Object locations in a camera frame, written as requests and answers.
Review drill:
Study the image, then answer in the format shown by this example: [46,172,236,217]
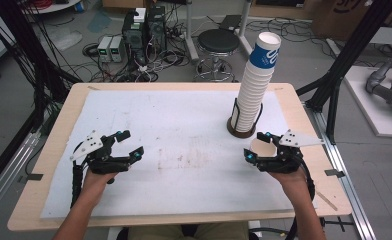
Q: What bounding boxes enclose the thin wooden stick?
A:
[315,190,339,212]

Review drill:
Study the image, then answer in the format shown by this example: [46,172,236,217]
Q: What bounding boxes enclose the black round stool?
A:
[193,28,242,83]

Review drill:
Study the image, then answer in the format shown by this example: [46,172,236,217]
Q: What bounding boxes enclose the black computer tower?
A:
[146,5,168,53]
[121,11,148,65]

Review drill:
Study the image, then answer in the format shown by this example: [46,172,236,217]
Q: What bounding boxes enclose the stack of paper cups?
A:
[232,31,282,134]

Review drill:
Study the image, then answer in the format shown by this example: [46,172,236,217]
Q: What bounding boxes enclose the person's khaki pants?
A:
[127,222,250,240]

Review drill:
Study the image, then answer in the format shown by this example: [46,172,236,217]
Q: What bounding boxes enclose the black wire cup holder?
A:
[226,97,264,139]

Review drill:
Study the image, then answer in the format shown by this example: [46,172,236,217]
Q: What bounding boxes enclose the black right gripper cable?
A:
[285,159,317,240]

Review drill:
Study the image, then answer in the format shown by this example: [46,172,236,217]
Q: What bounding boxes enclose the person's left hand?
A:
[82,168,119,198]

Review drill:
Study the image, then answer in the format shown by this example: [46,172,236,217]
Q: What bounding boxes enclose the flat black device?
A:
[218,14,242,32]

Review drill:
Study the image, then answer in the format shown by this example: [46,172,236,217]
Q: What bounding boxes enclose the person's right hand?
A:
[268,169,309,198]

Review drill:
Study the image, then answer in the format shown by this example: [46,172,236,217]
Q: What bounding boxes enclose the black metal frame post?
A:
[295,0,392,145]
[0,0,82,198]

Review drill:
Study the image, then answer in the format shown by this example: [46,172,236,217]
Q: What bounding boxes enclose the white table leg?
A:
[184,0,200,62]
[237,0,254,57]

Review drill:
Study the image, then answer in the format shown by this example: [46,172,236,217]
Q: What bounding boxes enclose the tangle of floor cables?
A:
[81,6,193,83]

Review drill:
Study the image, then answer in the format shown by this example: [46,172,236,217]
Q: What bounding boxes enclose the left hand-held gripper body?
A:
[70,129,132,175]

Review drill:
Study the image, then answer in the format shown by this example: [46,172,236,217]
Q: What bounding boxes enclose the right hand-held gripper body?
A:
[255,128,325,175]

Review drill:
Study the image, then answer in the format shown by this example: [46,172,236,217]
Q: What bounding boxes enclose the dark tape piece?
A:
[17,173,44,184]
[324,168,346,179]

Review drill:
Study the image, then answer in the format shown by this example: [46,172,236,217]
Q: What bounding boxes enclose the small white box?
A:
[132,7,147,24]

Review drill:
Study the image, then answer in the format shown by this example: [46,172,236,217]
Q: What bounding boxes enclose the white foam mat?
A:
[39,89,318,219]

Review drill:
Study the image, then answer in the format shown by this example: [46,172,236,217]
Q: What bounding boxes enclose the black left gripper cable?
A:
[69,159,85,210]

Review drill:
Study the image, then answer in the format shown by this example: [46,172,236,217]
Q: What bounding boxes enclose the white floor platform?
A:
[343,65,392,138]

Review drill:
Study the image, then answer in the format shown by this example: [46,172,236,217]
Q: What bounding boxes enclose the blue and white paper cup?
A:
[249,138,278,160]

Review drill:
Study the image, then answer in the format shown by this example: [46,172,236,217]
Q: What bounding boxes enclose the grey power supply unit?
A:
[97,35,114,63]
[109,35,127,63]

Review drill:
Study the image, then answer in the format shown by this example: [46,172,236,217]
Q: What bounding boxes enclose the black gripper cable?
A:
[69,159,85,210]
[285,159,317,240]

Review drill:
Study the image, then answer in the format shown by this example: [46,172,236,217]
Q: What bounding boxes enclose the aluminium rail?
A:
[0,131,42,224]
[303,103,378,240]

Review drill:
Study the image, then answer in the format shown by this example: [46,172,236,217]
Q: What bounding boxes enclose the brown cardboard box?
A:
[312,0,392,42]

